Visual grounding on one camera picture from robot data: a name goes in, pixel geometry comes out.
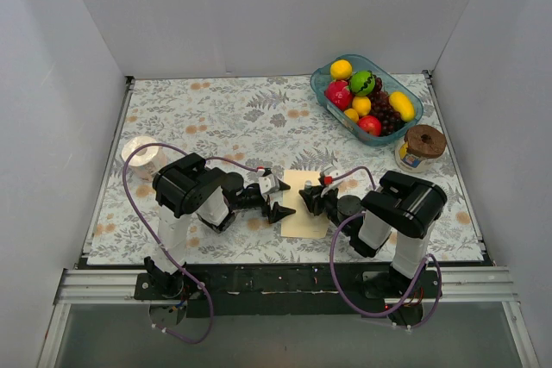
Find dark purple grapes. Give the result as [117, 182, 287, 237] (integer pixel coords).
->
[367, 78, 405, 136]

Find white labelled jar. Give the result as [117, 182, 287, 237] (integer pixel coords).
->
[394, 141, 435, 173]

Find floral patterned table mat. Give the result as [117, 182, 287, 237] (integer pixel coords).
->
[88, 73, 486, 265]

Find green watermelon toy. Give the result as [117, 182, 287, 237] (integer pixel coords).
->
[349, 71, 376, 97]

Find red apple toy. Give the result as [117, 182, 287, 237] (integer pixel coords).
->
[357, 115, 382, 136]

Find white toilet paper roll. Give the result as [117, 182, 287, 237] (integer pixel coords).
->
[121, 135, 167, 182]

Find teal plastic fruit basket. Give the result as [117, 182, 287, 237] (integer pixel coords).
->
[310, 54, 423, 147]

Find beige paper envelope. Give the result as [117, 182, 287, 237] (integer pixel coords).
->
[281, 170, 329, 240]

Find yellow orange fruit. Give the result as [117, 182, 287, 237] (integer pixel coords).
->
[329, 59, 353, 80]

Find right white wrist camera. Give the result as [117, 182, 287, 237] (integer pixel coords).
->
[318, 166, 340, 190]

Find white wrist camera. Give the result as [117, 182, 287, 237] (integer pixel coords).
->
[318, 166, 340, 190]
[258, 173, 279, 195]

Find small orange lemon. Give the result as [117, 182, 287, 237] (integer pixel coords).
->
[343, 108, 360, 124]

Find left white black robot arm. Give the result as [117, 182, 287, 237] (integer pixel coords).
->
[144, 153, 296, 299]

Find aluminium frame profile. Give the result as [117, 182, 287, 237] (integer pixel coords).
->
[36, 268, 152, 368]

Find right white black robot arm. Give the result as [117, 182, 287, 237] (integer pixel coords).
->
[298, 171, 448, 297]

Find yellow mango toy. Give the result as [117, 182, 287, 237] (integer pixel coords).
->
[388, 90, 417, 122]

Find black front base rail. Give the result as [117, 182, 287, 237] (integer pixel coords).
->
[133, 262, 432, 320]

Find red strawberry toy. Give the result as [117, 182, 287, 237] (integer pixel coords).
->
[324, 80, 353, 111]

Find small yellow lemon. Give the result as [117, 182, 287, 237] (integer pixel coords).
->
[352, 97, 372, 117]

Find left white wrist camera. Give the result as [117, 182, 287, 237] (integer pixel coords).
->
[258, 173, 279, 195]

